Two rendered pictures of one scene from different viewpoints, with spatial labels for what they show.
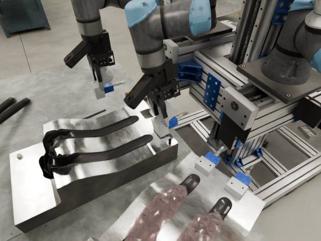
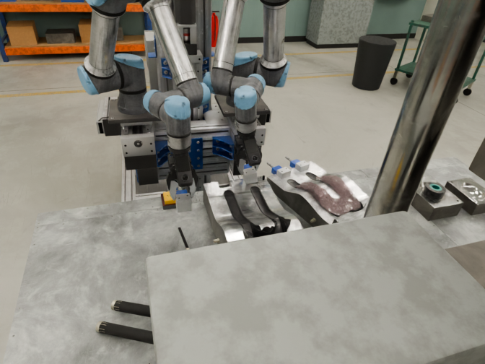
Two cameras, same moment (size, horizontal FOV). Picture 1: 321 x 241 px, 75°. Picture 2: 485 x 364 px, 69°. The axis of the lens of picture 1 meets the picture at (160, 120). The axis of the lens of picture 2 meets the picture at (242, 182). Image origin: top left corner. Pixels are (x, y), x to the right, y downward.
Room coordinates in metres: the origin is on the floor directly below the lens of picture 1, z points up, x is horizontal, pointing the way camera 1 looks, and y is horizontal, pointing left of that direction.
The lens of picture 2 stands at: (0.31, 1.15, 1.73)
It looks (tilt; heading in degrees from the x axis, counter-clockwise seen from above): 36 degrees down; 280
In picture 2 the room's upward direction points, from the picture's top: 4 degrees clockwise
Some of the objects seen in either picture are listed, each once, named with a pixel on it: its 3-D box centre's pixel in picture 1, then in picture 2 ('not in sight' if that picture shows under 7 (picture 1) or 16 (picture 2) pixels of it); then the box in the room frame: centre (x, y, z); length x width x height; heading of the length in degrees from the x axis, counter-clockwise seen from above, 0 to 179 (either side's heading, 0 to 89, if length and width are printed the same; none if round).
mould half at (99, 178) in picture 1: (93, 149); (253, 224); (0.43, 0.22, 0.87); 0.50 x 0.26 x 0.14; 120
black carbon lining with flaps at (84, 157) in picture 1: (96, 140); (255, 211); (0.43, 0.20, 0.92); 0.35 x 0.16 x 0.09; 120
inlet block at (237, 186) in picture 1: (242, 179); (294, 163); (0.33, -0.25, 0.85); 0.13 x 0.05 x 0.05; 137
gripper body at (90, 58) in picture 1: (97, 49); (180, 159); (0.70, 0.22, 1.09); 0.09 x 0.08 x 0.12; 120
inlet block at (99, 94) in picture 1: (109, 86); (181, 194); (0.70, 0.21, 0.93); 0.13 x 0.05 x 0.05; 120
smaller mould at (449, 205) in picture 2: not in sight; (429, 196); (-0.26, -0.20, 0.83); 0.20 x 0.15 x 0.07; 120
